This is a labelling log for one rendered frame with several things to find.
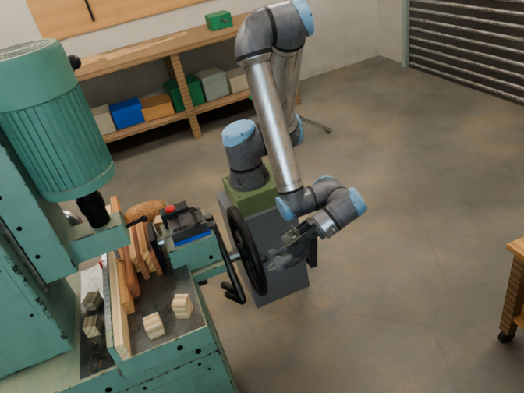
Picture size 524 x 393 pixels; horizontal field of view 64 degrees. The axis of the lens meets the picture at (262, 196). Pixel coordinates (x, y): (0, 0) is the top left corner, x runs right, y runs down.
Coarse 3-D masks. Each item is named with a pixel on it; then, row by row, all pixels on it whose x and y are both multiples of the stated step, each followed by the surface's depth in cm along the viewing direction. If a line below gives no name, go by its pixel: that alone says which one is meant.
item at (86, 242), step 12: (120, 216) 107; (72, 228) 106; (84, 228) 105; (96, 228) 104; (108, 228) 104; (120, 228) 105; (72, 240) 102; (84, 240) 103; (96, 240) 104; (108, 240) 105; (120, 240) 106; (84, 252) 104; (96, 252) 106; (108, 252) 107
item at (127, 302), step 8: (112, 200) 141; (112, 208) 136; (120, 208) 142; (120, 272) 109; (120, 280) 107; (120, 288) 104; (120, 296) 102; (128, 296) 101; (128, 304) 100; (128, 312) 101
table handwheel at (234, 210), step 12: (228, 216) 131; (240, 216) 118; (240, 228) 115; (240, 240) 131; (252, 240) 114; (228, 252) 125; (240, 252) 124; (252, 252) 113; (252, 264) 114; (252, 276) 134; (264, 276) 115; (264, 288) 117
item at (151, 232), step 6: (150, 222) 116; (150, 228) 113; (150, 234) 111; (150, 240) 109; (156, 240) 111; (162, 240) 114; (156, 246) 110; (156, 252) 111; (162, 252) 118; (162, 258) 112; (162, 264) 113
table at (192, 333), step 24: (168, 264) 114; (216, 264) 115; (144, 288) 108; (168, 288) 107; (192, 288) 105; (144, 312) 101; (168, 312) 100; (192, 312) 99; (144, 336) 95; (168, 336) 94; (192, 336) 94; (144, 360) 93; (168, 360) 95
